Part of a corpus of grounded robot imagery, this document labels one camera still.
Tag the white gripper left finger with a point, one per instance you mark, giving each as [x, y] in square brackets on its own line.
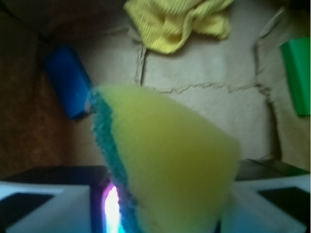
[44, 208]

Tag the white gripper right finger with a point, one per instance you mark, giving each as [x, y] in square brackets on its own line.
[280, 205]

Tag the yellow sponge with green scourer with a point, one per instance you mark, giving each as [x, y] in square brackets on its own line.
[172, 168]

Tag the blue rectangular block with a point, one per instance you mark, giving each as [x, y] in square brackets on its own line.
[69, 80]

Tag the brown paper bag basket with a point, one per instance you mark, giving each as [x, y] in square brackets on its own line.
[231, 82]

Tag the green rectangular block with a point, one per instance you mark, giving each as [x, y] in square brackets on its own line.
[296, 55]

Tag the yellow microfibre cloth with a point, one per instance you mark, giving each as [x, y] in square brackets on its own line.
[164, 26]

